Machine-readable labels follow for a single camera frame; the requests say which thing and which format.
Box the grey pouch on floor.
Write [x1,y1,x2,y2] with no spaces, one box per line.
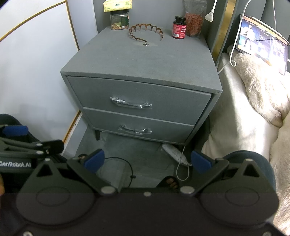
[162,144,190,166]

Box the black cable on floor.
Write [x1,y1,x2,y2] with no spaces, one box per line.
[95,156,136,189]

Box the glass jar with black lid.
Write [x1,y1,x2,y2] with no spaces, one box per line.
[110,9,129,30]

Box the white charger plug with cable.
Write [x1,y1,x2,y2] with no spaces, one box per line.
[204,0,217,22]

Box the red supplement bottle black cap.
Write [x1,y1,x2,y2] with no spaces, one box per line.
[172,16,186,39]

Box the tablet with lit screen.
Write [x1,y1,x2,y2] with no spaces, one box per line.
[235,16,289,75]

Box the yellow tissue pack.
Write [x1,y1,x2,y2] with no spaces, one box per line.
[103,0,132,12]

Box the brown tortoiseshell comb headband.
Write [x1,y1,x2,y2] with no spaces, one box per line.
[129,23,164,43]

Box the cream fluffy blanket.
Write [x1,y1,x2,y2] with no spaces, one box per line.
[233,53,289,234]

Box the clear bag of red goji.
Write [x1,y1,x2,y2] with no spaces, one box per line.
[183,0,207,37]

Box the grey fabric nightstand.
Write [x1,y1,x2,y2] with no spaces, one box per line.
[61,28,222,145]

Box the white bed sheet mattress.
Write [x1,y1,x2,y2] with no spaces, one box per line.
[202,53,279,160]

